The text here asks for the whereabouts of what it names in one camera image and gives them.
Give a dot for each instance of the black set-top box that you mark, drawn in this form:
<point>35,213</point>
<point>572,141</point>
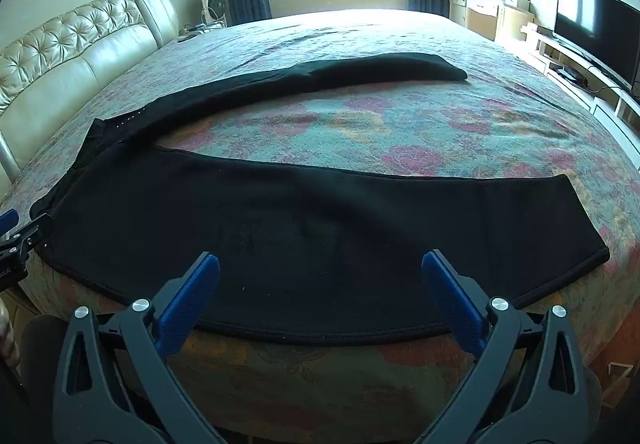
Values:
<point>566,73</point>

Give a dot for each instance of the floral bedspread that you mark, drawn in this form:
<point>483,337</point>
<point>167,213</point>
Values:
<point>400,124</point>

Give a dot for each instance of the beige tufted leather headboard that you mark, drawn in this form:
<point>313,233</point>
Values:
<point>75,54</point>

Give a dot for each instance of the white television stand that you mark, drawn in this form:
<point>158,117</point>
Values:
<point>610,99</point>

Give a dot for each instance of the cream vanity dresser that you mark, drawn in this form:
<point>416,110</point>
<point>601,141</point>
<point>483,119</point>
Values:
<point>480,11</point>

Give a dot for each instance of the black pants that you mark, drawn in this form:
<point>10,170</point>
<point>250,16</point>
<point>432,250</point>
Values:
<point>300,234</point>

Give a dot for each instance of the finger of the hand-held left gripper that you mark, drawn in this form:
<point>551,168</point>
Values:
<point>39,225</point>
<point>8,219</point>

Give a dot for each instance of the white desk fan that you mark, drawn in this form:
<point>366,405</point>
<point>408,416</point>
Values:
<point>214,8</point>

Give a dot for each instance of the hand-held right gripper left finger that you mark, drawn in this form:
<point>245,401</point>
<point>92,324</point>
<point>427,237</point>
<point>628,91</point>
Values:
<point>192,294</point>

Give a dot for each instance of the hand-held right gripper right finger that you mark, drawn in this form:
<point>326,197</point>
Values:
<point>450,294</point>

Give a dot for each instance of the black flat television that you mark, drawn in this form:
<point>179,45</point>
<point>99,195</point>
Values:
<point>595,29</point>

